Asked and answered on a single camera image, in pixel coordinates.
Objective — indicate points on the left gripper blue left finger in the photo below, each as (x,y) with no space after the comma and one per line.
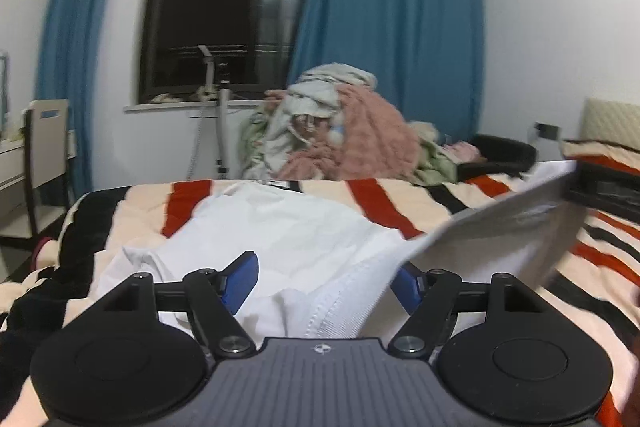
(236,282)

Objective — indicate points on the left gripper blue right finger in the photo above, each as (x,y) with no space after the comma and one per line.
(409,287)

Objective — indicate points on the white shirt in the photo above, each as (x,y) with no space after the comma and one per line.
(327,251)

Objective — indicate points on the striped fleece blanket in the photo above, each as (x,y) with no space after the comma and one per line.
(148,353)

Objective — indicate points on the pile of laundry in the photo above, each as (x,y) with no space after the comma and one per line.
(331,124)

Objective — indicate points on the white floor stand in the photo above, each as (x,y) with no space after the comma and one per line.
(214,96)

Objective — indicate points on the black white chair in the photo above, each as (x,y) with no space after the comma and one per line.
(45,139)

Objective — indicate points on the white dresser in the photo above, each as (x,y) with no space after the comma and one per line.
(12,176)

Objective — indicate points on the right blue curtain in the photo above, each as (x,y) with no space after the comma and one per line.
(427,55)

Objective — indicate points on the blue curtain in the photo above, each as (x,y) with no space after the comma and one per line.
(427,55)
(67,71)

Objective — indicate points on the dark window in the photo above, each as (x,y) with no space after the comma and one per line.
(251,42)

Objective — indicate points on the left blue curtain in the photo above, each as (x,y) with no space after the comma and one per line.
(67,71)

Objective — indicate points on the wall power socket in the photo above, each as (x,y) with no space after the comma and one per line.
(547,131)

